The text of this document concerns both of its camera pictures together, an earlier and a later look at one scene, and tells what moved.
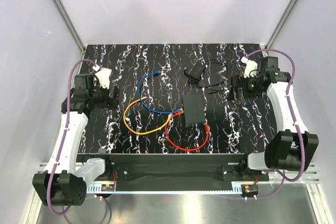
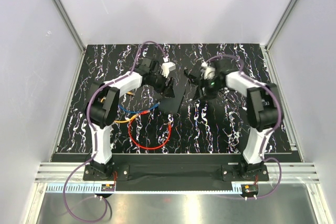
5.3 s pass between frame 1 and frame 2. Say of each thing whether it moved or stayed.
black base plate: stayed
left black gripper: moved
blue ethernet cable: moved
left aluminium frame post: stayed
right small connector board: stayed
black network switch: moved
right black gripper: moved
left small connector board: stayed
